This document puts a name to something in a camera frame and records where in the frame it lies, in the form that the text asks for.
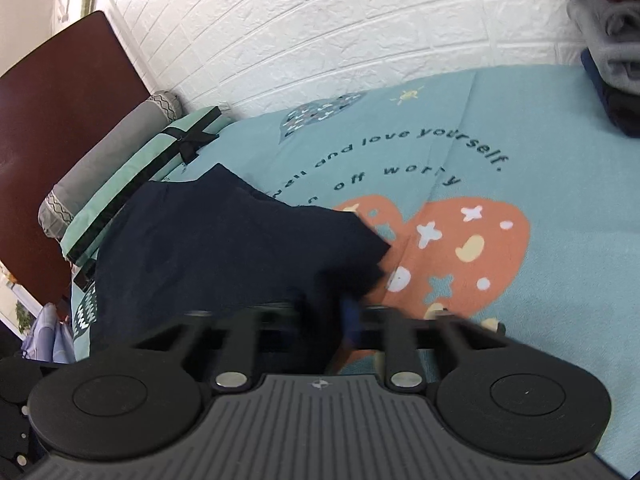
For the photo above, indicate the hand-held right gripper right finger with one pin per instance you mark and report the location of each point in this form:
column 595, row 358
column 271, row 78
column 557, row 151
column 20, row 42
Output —
column 350, row 322

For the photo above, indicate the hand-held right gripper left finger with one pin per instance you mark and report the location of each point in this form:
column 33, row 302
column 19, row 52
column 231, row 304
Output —
column 245, row 345

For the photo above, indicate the navy blue pants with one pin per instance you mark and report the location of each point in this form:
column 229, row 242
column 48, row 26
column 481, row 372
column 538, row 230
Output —
column 210, row 245

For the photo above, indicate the green pillow with black ribbon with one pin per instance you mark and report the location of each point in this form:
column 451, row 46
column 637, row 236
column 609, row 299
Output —
column 130, row 175

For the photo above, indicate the grey bolster pillow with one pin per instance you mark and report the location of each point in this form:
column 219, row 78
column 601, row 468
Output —
column 110, row 145

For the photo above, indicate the teal printed blanket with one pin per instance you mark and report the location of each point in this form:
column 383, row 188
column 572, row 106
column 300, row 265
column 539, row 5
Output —
column 550, row 185

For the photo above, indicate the dark brown headboard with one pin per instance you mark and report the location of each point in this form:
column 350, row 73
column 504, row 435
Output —
column 60, row 90

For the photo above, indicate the navy folded garment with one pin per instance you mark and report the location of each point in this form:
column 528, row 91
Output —
column 620, row 110

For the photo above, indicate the grey folded garment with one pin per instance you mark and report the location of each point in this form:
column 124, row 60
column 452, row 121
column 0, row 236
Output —
column 610, row 40

